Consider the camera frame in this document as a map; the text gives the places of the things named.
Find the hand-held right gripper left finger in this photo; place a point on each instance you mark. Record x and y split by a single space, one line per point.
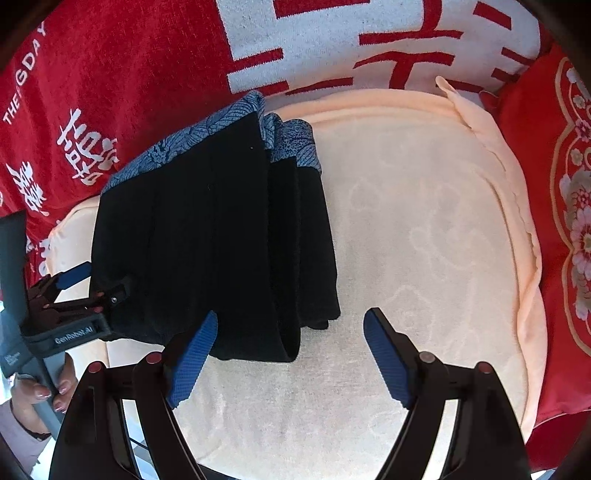
191 360

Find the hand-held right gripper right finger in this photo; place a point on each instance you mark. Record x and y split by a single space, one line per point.
388 355

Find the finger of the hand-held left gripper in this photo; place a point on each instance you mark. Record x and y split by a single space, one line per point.
113 299
74 273

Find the black pants with blue cuffs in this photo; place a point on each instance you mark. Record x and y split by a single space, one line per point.
207 230

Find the person's left forearm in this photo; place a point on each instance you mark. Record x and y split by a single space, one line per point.
18 441

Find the person's left hand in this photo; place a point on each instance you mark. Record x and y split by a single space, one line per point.
28 392

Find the peach fleece blanket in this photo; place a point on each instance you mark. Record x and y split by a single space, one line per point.
415 230

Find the red floral cloth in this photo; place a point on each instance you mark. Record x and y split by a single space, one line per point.
568 277

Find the red and white printed blanket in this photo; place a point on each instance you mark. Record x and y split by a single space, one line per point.
138 60

